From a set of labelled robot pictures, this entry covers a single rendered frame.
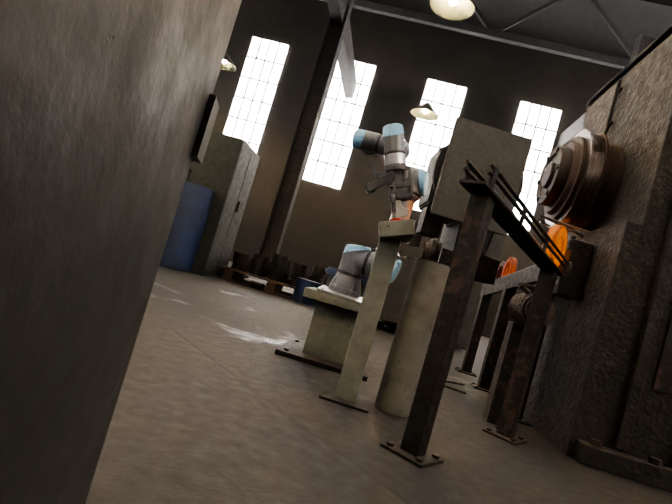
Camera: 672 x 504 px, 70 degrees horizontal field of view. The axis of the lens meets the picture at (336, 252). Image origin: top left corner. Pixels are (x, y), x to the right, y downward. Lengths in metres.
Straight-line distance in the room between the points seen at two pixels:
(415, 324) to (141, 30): 1.45
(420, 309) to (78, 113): 1.47
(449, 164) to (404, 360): 3.63
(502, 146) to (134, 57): 5.10
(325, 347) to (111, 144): 1.95
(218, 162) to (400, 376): 4.03
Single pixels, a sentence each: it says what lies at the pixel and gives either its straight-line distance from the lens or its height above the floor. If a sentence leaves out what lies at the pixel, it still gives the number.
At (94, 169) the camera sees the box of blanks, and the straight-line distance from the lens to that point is 0.21.
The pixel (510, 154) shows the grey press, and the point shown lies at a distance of 5.28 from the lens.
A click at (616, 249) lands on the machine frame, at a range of 2.04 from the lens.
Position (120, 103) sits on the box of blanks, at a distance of 0.22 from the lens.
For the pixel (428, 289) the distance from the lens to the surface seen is 1.60.
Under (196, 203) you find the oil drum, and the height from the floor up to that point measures 0.69.
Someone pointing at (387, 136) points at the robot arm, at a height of 0.90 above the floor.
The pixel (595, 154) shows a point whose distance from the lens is 2.34.
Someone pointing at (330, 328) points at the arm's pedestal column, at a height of 0.16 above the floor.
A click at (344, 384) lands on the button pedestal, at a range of 1.60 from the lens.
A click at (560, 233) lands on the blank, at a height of 0.75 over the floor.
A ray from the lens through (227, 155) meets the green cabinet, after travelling 5.29.
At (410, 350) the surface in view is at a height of 0.22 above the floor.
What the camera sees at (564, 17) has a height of 7.60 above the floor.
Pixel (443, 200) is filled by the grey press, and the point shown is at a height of 1.42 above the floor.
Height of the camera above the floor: 0.38
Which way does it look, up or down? 3 degrees up
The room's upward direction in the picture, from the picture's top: 16 degrees clockwise
